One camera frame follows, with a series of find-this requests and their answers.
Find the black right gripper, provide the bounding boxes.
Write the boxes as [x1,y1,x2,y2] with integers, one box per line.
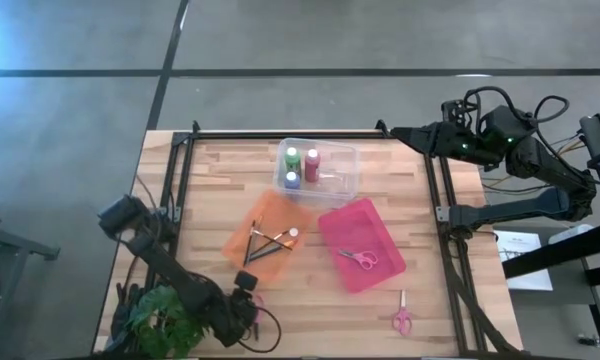
[389,122,486,166]

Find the dark handled paintbrush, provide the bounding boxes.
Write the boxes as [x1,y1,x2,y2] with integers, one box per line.
[253,228,296,250]
[249,227,300,256]
[243,219,257,268]

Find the magenta paint bottle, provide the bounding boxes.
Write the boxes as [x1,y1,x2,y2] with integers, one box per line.
[303,148,322,184]

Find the green paint bottle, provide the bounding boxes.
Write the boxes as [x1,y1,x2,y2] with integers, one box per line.
[283,146,303,174]

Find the green artificial plant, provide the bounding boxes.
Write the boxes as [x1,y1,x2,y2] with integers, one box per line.
[127,284,206,359]

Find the clear plastic bin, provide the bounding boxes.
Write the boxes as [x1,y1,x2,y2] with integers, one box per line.
[272,137,362,210]

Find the pink plastic bin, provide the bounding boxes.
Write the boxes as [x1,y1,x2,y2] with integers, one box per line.
[317,197,408,295]

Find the orange plastic bin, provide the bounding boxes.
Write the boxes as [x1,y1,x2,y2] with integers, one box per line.
[221,189,315,286]

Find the white paper sheet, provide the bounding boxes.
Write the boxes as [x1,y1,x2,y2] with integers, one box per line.
[494,229,555,292]

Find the black side desk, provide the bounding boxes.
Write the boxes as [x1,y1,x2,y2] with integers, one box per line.
[502,110,600,351]

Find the white box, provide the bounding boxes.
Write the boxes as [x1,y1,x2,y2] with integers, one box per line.
[548,223,596,246]

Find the black metal stand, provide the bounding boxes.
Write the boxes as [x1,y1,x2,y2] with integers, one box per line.
[0,217,61,351]

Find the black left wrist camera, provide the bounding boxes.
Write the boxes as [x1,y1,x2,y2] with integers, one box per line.
[234,269,259,292]

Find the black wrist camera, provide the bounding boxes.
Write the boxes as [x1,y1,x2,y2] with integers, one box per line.
[440,98,469,124]
[234,269,259,292]

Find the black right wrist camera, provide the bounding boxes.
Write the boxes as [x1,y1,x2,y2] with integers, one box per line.
[440,98,469,124]

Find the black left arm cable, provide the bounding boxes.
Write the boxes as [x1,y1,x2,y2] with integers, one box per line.
[237,305,283,355]

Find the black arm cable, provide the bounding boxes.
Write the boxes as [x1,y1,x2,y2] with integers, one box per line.
[462,85,570,131]
[237,305,283,355]

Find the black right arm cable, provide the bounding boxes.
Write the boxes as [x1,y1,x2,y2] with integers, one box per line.
[462,85,570,131]

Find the yellow and black cables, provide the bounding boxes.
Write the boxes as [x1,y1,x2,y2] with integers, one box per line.
[482,132,587,197]

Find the black cable bundle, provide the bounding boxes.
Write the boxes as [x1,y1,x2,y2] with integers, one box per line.
[110,282,141,354]

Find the black aluminium rig frame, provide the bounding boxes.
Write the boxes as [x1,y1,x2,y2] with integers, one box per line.
[144,119,521,357]

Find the black cable sleeve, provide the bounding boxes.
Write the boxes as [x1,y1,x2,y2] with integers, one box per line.
[447,234,524,357]

